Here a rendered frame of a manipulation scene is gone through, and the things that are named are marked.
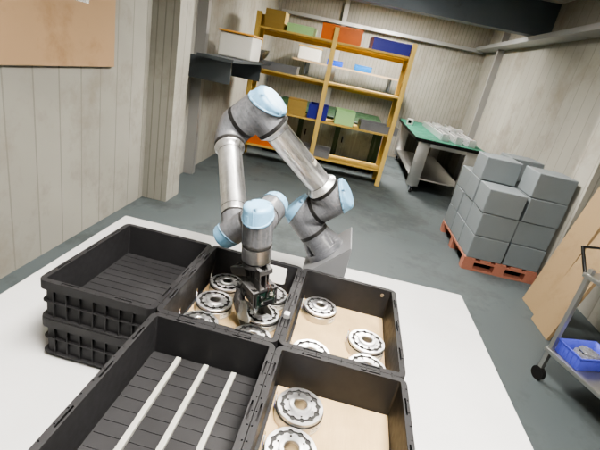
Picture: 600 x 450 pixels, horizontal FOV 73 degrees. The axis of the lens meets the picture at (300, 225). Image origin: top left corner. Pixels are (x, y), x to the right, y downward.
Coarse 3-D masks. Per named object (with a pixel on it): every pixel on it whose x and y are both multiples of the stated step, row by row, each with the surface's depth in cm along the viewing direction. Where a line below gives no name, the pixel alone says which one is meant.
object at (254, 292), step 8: (256, 272) 100; (264, 272) 100; (240, 280) 106; (248, 280) 105; (256, 280) 101; (264, 280) 101; (248, 288) 102; (256, 288) 102; (264, 288) 102; (272, 288) 104; (248, 296) 106; (256, 296) 102; (264, 296) 103; (272, 296) 105; (248, 304) 104; (256, 304) 103; (264, 304) 104
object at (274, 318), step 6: (270, 306) 119; (252, 312) 114; (276, 312) 116; (252, 318) 111; (258, 318) 112; (264, 318) 113; (270, 318) 113; (276, 318) 114; (258, 324) 110; (264, 324) 110; (270, 324) 111
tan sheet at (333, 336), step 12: (300, 312) 124; (348, 312) 129; (360, 312) 131; (300, 324) 119; (312, 324) 120; (336, 324) 122; (348, 324) 123; (360, 324) 125; (372, 324) 126; (300, 336) 114; (312, 336) 115; (324, 336) 116; (336, 336) 117; (336, 348) 112; (384, 360) 111
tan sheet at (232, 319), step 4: (208, 284) 129; (208, 288) 126; (232, 300) 123; (192, 308) 116; (232, 308) 119; (232, 312) 117; (280, 312) 122; (232, 316) 116; (236, 316) 116; (220, 320) 113; (224, 320) 114; (228, 320) 114; (232, 320) 114; (236, 320) 115; (224, 324) 112; (228, 324) 112; (236, 324) 113; (272, 332) 113; (272, 336) 111
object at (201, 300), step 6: (204, 294) 118; (210, 294) 118; (216, 294) 119; (222, 294) 120; (198, 300) 114; (204, 300) 115; (228, 300) 117; (204, 306) 112; (210, 306) 113; (216, 306) 113; (222, 306) 114; (228, 306) 114
